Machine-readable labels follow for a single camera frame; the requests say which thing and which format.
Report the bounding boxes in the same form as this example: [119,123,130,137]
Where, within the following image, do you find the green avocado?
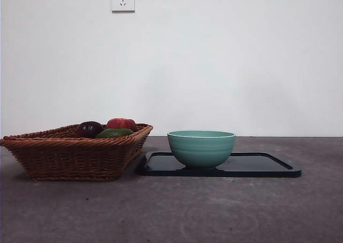
[95,128,134,139]

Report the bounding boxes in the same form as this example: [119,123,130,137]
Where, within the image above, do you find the dark rectangular tray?
[137,151,302,178]

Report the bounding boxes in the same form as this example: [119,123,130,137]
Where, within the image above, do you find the dark purple fruit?
[76,121,104,139]

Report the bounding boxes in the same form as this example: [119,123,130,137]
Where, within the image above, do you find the teal ribbed bowl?
[167,130,236,170]

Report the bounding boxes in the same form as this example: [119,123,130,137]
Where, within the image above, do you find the brown wicker basket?
[0,123,154,182]

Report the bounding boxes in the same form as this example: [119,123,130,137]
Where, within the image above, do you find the red apple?
[106,117,137,132]

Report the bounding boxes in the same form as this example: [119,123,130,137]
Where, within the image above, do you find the white wall socket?
[111,0,136,13]

